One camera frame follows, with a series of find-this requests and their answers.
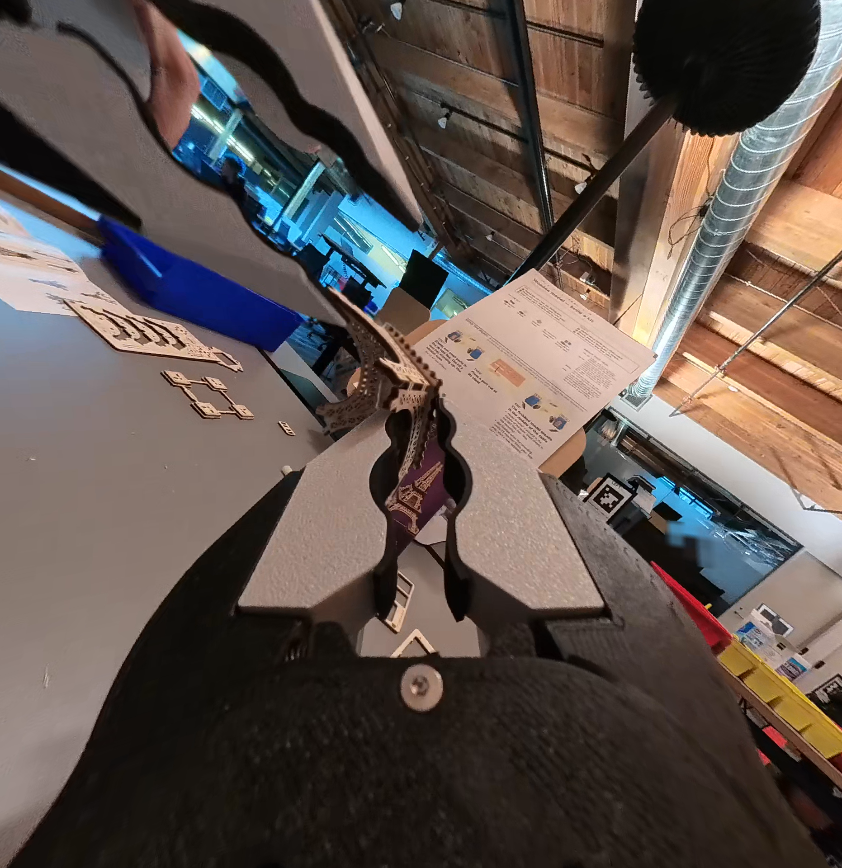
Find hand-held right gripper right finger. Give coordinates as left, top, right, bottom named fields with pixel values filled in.
left=435, top=399, right=608, bottom=643

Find linked square wooden pieces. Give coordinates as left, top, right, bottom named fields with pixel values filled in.
left=161, top=369, right=255, bottom=422

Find wooden tower model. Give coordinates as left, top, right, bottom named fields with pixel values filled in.
left=317, top=288, right=444, bottom=489

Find printed instruction sheet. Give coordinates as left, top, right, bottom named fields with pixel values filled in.
left=414, top=270, right=657, bottom=470

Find black pleated disc on pole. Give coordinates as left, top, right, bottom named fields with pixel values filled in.
left=508, top=0, right=823, bottom=284

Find purple tower kit box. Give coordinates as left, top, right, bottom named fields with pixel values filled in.
left=383, top=441, right=450, bottom=543

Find wooden sheet with curved cutouts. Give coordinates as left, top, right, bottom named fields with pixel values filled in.
left=65, top=298, right=245, bottom=373

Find wooden sheet with rectangular cutouts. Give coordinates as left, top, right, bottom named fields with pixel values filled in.
left=382, top=573, right=416, bottom=634

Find blue storage bin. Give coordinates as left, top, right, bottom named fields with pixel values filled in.
left=97, top=216, right=304, bottom=353

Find white paper leaflet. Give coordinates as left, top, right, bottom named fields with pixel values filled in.
left=0, top=193, right=125, bottom=317

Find person's left hand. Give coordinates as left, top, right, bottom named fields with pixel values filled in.
left=131, top=0, right=203, bottom=151

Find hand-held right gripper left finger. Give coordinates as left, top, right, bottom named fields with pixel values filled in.
left=237, top=407, right=403, bottom=640

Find yellow storage bin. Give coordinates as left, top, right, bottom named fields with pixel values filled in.
left=716, top=641, right=842, bottom=760

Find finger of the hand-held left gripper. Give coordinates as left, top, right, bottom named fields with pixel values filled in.
left=0, top=22, right=349, bottom=328
left=150, top=0, right=423, bottom=233

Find silver ventilation duct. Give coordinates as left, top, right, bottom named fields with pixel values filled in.
left=626, top=0, right=842, bottom=409

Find red storage bin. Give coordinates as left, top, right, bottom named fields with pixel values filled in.
left=652, top=561, right=734, bottom=656

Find black monitor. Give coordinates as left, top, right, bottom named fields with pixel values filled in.
left=399, top=250, right=449, bottom=308

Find grey desk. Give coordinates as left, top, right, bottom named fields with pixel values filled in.
left=0, top=193, right=486, bottom=868

